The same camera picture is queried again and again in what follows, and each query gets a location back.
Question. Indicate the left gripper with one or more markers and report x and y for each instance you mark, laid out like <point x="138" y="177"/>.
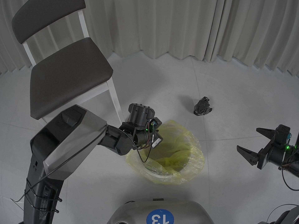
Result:
<point x="144" y="140"/>

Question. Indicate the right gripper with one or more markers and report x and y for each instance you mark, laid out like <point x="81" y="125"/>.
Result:
<point x="275" y="156"/>

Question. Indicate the yellow plastic bag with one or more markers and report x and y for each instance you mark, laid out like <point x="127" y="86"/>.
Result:
<point x="186" y="148"/>

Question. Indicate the black plastic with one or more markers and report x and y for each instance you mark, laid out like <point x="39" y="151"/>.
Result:
<point x="202" y="106"/>

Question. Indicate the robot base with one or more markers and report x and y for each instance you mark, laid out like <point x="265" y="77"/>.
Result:
<point x="158" y="212"/>

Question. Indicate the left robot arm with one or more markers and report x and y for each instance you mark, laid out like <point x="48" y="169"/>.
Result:
<point x="70" y="143"/>

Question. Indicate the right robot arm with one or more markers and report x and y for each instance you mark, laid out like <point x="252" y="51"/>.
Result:
<point x="293" y="167"/>

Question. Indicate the white trash bin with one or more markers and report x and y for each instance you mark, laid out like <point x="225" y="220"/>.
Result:
<point x="161" y="174"/>

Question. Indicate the white chair dark grey seat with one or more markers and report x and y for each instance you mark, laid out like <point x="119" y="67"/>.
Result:
<point x="70" y="76"/>

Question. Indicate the white curtain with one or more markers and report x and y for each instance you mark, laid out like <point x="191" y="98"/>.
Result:
<point x="151" y="17"/>
<point x="257" y="22"/>

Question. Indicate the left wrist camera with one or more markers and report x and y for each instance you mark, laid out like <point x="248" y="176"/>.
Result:
<point x="156" y="123"/>

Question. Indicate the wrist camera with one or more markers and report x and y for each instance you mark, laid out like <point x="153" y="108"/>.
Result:
<point x="283" y="133"/>
<point x="156" y="123"/>

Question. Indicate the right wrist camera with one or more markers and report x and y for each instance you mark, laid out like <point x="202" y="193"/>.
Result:
<point x="283" y="133"/>

